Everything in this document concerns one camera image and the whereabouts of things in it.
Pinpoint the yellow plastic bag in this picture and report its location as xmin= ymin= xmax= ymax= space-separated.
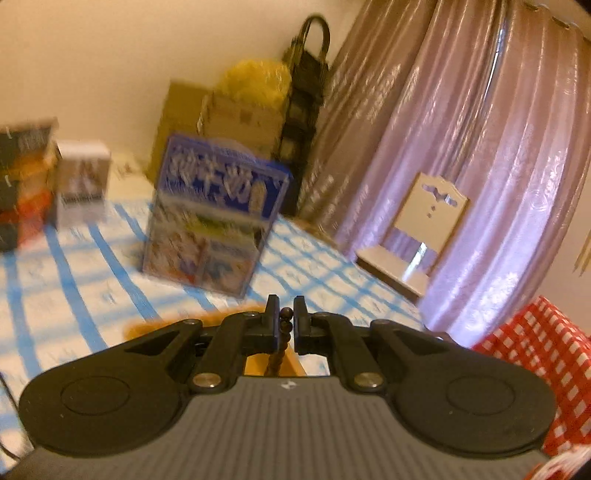
xmin=217 ymin=58 xmax=294 ymax=112

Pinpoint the dark bead bracelet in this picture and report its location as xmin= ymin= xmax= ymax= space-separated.
xmin=265 ymin=307 xmax=295 ymax=377

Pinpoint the orange packet box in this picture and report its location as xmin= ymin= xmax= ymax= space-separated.
xmin=9 ymin=154 xmax=61 ymax=185

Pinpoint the black plastic food bowl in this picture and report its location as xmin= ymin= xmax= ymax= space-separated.
xmin=0 ymin=173 xmax=24 ymax=209
xmin=0 ymin=119 xmax=58 ymax=160
xmin=0 ymin=222 xmax=21 ymax=252

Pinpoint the brown cardboard box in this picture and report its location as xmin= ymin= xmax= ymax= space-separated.
xmin=148 ymin=80 xmax=218 ymax=185

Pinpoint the thin black cable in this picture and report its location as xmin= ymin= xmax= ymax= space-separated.
xmin=0 ymin=371 xmax=21 ymax=462

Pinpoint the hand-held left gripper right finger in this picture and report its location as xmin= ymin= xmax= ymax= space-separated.
xmin=294 ymin=296 xmax=444 ymax=393

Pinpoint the pale printed cardboard box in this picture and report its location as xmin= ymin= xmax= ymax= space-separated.
xmin=198 ymin=90 xmax=284 ymax=158

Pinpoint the black metal rack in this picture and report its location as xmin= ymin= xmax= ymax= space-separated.
xmin=277 ymin=14 xmax=333 ymax=217

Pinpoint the blue illustrated milk carton box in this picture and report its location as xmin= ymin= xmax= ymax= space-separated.
xmin=141 ymin=133 xmax=294 ymax=298

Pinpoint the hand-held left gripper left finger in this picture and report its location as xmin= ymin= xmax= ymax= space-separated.
xmin=124 ymin=295 xmax=281 ymax=393

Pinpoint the gold plastic tray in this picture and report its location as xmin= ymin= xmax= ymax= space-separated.
xmin=124 ymin=307 xmax=308 ymax=378

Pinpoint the red checked cloth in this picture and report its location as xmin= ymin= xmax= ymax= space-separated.
xmin=471 ymin=295 xmax=591 ymax=480

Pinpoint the white wooden chair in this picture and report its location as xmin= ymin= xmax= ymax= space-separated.
xmin=355 ymin=172 xmax=471 ymax=298

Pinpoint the blue checked tablecloth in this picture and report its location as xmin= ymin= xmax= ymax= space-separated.
xmin=0 ymin=198 xmax=426 ymax=462

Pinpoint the white product box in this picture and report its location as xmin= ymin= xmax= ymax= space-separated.
xmin=53 ymin=141 xmax=113 ymax=229

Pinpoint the red packet box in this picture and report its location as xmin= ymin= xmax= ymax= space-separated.
xmin=18 ymin=189 xmax=54 ymax=236

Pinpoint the pink shiny curtain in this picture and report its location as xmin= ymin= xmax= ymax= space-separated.
xmin=295 ymin=0 xmax=591 ymax=349

